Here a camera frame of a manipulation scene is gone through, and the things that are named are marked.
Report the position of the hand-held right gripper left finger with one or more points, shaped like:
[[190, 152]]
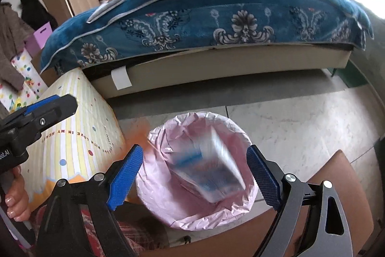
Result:
[[126, 178]]

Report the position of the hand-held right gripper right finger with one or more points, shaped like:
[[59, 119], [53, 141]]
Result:
[[264, 178]]

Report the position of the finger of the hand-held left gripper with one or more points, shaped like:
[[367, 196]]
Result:
[[39, 105], [57, 112]]

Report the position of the blue white plastic packet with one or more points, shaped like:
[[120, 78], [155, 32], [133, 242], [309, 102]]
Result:
[[207, 166]]

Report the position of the pink lined trash bin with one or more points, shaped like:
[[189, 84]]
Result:
[[195, 221]]

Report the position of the person's left hand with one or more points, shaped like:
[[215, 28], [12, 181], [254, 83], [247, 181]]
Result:
[[18, 196]]

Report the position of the yellow striped dotted tablecloth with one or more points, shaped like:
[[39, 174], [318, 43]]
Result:
[[84, 112]]

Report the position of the polka dot white cabinet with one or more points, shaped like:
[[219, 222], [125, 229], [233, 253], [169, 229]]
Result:
[[27, 70]]

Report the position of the wooden nightstand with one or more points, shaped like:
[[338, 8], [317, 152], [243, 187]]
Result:
[[36, 64]]

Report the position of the red plaid pants leg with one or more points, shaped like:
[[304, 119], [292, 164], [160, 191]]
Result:
[[141, 233]]

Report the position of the purple storage box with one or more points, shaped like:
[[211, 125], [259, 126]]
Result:
[[40, 37]]

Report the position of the brown fuzzy coat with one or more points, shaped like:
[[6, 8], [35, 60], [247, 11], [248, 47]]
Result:
[[12, 40]]

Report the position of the white paper tag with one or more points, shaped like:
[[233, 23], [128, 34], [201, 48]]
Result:
[[121, 78]]

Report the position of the brown cardboard box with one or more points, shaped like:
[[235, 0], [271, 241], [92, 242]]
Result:
[[346, 178]]

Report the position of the black garment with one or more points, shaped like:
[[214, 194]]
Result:
[[36, 7]]

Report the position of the white grey booklet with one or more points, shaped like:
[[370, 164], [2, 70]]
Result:
[[105, 8]]

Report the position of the beige upholstered bed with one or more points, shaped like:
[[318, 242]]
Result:
[[225, 67]]

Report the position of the green box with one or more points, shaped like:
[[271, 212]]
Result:
[[352, 73]]

